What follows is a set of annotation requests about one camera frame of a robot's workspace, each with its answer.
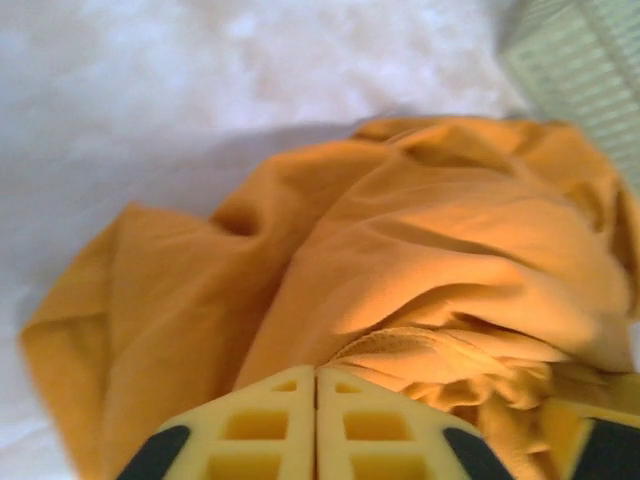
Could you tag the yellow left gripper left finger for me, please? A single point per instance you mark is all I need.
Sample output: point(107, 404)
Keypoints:
point(250, 435)

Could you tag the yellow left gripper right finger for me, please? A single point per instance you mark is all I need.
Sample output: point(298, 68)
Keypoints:
point(380, 435)

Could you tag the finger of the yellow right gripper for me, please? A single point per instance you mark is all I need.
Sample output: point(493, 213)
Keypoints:
point(605, 450)

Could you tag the orange t-shirt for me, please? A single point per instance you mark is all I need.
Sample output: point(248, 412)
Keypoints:
point(425, 240)

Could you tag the pale green plastic basket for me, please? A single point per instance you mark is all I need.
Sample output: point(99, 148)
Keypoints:
point(590, 65)

